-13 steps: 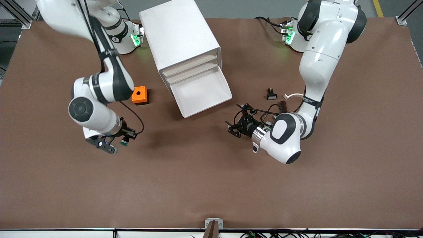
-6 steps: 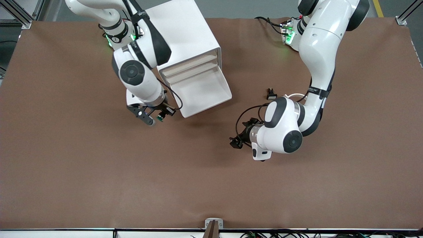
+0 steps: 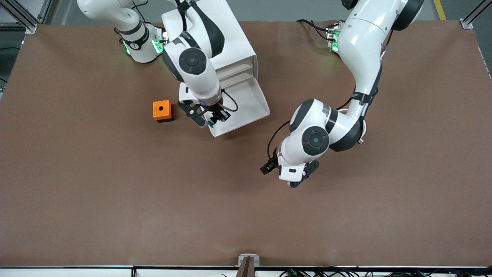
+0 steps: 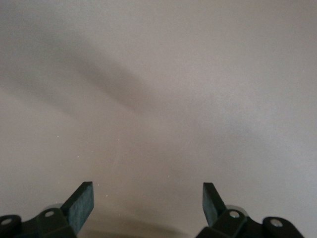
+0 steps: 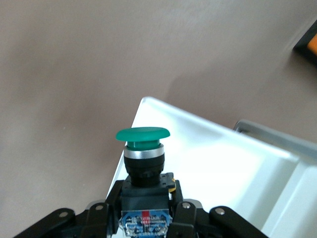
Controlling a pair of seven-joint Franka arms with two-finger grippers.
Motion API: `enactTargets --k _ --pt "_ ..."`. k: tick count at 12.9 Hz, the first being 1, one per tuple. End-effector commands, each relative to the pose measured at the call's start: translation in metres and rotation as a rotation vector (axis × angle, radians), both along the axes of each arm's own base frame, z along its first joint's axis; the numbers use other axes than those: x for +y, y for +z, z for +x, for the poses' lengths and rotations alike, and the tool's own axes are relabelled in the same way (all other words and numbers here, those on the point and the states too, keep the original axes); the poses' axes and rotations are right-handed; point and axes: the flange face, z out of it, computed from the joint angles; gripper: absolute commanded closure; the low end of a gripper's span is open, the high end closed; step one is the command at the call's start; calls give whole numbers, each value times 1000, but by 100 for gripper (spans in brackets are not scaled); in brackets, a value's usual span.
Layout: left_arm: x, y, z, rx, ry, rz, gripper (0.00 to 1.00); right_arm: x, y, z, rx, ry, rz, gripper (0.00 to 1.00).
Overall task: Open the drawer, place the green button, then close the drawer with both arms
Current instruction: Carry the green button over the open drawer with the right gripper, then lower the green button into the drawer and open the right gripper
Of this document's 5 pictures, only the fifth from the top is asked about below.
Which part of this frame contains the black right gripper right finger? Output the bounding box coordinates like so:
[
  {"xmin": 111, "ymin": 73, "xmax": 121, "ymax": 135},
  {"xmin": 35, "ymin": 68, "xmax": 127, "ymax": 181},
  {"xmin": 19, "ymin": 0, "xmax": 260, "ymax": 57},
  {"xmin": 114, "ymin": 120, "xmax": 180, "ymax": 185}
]
[{"xmin": 167, "ymin": 179, "xmax": 268, "ymax": 238}]

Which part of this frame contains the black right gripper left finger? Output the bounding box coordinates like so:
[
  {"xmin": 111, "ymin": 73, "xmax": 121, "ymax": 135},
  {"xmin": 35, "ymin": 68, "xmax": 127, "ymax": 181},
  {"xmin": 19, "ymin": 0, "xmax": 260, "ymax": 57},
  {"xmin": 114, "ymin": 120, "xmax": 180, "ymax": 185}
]
[{"xmin": 12, "ymin": 180, "xmax": 125, "ymax": 238}]

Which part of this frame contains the white plastic drawer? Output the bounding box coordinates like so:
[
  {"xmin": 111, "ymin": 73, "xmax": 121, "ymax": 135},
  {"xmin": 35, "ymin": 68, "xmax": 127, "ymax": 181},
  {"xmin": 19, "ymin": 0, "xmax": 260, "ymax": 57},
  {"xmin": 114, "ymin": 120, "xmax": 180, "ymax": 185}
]
[{"xmin": 106, "ymin": 96, "xmax": 317, "ymax": 238}]

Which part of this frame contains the green mushroom push button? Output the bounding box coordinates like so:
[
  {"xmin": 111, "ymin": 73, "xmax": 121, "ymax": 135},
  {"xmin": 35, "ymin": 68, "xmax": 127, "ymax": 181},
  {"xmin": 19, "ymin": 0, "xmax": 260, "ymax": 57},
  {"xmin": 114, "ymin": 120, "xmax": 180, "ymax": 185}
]
[{"xmin": 115, "ymin": 126, "xmax": 177, "ymax": 238}]

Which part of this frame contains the orange black button enclosure box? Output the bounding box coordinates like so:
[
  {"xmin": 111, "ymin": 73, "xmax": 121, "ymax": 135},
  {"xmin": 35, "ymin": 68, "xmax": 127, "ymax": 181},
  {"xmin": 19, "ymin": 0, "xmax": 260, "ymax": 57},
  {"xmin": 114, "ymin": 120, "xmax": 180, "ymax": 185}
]
[{"xmin": 293, "ymin": 19, "xmax": 317, "ymax": 61}]

